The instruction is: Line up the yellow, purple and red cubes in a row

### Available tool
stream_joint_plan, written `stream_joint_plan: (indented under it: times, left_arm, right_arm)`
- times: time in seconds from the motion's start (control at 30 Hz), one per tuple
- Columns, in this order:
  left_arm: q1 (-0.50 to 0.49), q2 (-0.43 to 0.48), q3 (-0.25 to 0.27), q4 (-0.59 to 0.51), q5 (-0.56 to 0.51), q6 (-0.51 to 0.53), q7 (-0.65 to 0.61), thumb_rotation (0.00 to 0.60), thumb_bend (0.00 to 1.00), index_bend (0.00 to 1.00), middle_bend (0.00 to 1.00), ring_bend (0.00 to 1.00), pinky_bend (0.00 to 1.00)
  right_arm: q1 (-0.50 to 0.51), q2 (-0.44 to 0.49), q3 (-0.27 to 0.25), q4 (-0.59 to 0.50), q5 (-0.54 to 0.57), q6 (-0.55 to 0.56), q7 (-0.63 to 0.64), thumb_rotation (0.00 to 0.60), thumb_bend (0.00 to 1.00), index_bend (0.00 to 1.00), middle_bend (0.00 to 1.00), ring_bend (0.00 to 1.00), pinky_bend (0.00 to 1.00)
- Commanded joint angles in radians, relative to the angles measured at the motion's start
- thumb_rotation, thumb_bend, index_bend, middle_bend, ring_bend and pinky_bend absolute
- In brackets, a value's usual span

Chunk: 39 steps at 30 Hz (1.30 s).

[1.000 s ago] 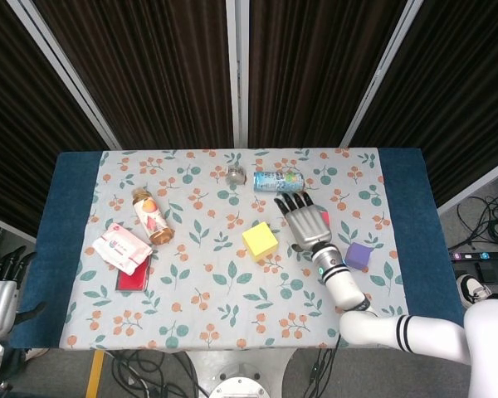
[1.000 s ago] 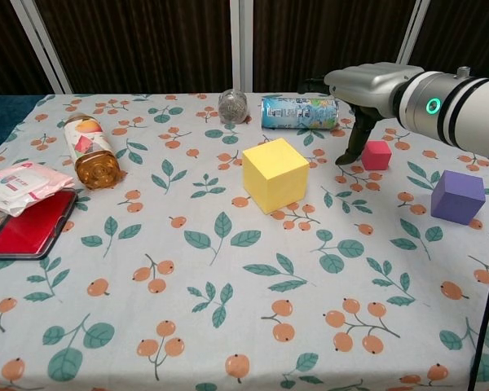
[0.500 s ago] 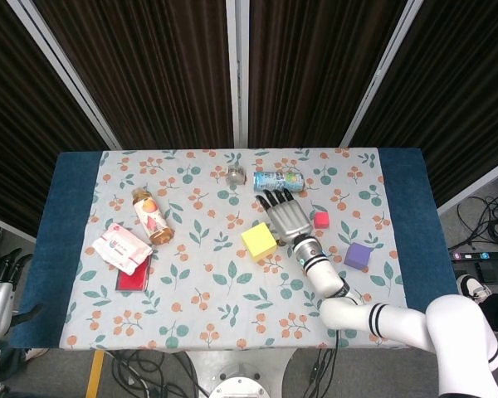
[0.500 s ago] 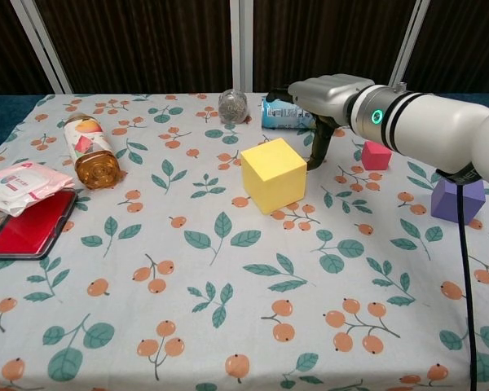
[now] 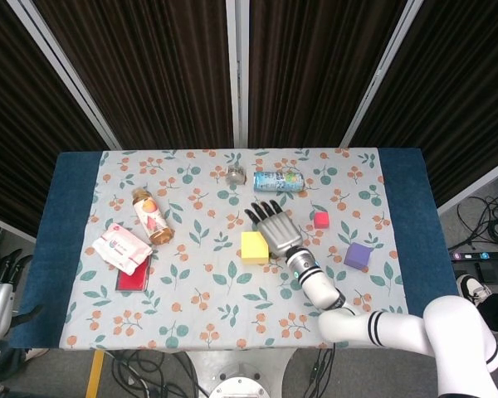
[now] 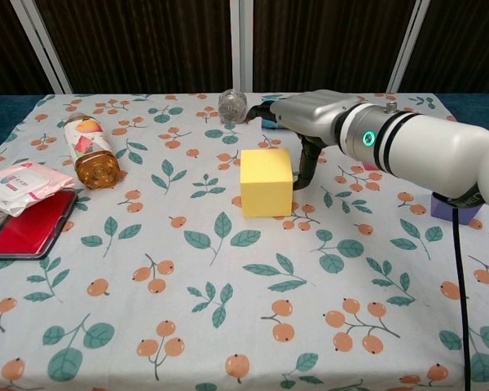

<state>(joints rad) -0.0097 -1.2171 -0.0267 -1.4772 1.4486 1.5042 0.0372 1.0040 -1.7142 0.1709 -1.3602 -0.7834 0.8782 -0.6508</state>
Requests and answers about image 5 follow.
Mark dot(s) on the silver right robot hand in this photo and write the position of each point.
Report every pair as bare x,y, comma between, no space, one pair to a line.
280,234

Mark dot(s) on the large yellow foam cube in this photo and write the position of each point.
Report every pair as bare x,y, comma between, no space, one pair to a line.
253,248

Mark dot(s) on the small red foam cube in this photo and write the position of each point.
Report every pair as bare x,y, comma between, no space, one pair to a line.
321,220

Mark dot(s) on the purple cube block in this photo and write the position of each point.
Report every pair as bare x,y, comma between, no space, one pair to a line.
357,256

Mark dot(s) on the round white robot base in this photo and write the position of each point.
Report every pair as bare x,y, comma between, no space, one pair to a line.
238,389

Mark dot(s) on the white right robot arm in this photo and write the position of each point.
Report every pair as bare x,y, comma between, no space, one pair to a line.
357,323

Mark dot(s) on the blue printed drink can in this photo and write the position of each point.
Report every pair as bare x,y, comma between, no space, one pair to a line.
278,181

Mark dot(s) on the small clear glass jar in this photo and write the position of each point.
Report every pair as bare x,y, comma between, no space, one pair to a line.
235,175

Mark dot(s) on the floral fruit print tablecloth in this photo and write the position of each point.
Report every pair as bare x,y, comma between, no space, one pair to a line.
216,290

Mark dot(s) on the dark blue table cover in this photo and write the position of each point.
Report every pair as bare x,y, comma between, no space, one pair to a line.
62,248

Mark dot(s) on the yellow floor tape strip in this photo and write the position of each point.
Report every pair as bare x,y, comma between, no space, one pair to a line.
94,373

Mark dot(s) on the amber tea bottle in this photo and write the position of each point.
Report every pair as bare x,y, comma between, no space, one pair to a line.
151,217

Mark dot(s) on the white pink tissue pack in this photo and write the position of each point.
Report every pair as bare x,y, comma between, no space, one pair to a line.
120,248

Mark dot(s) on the flat red clear-rimmed case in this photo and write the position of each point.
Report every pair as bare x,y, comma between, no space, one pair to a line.
133,282

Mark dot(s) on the dark brown partition panel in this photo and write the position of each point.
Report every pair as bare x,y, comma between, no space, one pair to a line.
315,83
25,145
149,83
460,103

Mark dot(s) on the white black sneaker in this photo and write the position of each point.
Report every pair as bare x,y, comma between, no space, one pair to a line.
471,288

